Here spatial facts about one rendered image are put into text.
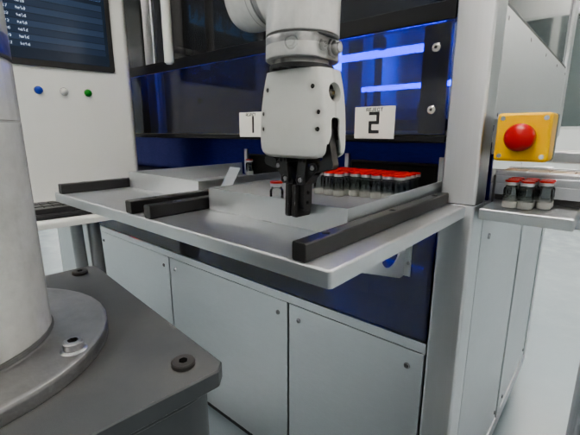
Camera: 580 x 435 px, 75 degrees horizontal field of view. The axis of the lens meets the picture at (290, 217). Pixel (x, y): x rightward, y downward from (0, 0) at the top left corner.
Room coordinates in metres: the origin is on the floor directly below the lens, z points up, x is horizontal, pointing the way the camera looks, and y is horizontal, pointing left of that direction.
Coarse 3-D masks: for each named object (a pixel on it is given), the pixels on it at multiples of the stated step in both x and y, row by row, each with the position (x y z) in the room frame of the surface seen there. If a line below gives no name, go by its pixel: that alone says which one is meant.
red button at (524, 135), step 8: (512, 128) 0.56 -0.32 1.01; (520, 128) 0.55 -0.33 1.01; (528, 128) 0.55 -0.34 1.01; (504, 136) 0.57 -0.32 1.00; (512, 136) 0.56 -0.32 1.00; (520, 136) 0.55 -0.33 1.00; (528, 136) 0.55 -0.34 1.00; (536, 136) 0.56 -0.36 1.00; (512, 144) 0.56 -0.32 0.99; (520, 144) 0.55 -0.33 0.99; (528, 144) 0.55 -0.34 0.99
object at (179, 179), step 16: (144, 176) 0.81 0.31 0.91; (160, 176) 0.77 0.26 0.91; (176, 176) 0.94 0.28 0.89; (192, 176) 0.98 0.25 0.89; (208, 176) 1.02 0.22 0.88; (224, 176) 1.04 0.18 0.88; (240, 176) 0.76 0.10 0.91; (256, 176) 0.80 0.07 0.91; (272, 176) 0.83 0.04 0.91; (176, 192) 0.73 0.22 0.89
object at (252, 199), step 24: (216, 192) 0.59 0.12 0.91; (240, 192) 0.55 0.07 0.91; (264, 192) 0.69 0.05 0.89; (312, 192) 0.76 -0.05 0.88; (408, 192) 0.57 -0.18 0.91; (432, 192) 0.65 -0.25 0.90; (264, 216) 0.52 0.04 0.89; (288, 216) 0.49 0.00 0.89; (312, 216) 0.47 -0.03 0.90; (336, 216) 0.44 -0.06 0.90; (360, 216) 0.46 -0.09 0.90
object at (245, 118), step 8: (240, 112) 0.99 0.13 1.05; (248, 112) 0.97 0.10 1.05; (256, 112) 0.95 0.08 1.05; (240, 120) 0.99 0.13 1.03; (248, 120) 0.97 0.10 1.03; (256, 120) 0.95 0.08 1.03; (240, 128) 0.99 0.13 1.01; (248, 128) 0.97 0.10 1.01; (256, 128) 0.95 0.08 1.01; (240, 136) 0.99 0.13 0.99; (248, 136) 0.97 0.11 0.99; (256, 136) 0.95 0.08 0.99
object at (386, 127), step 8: (360, 112) 0.76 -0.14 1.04; (368, 112) 0.75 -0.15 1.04; (384, 112) 0.73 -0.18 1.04; (392, 112) 0.72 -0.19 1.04; (360, 120) 0.76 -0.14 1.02; (368, 120) 0.75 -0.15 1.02; (384, 120) 0.73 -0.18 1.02; (392, 120) 0.72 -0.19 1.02; (360, 128) 0.76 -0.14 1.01; (368, 128) 0.75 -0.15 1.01; (376, 128) 0.74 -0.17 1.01; (384, 128) 0.73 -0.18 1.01; (392, 128) 0.72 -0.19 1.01; (360, 136) 0.76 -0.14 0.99; (368, 136) 0.75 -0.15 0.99; (376, 136) 0.74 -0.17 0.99; (384, 136) 0.73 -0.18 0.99; (392, 136) 0.72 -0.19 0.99
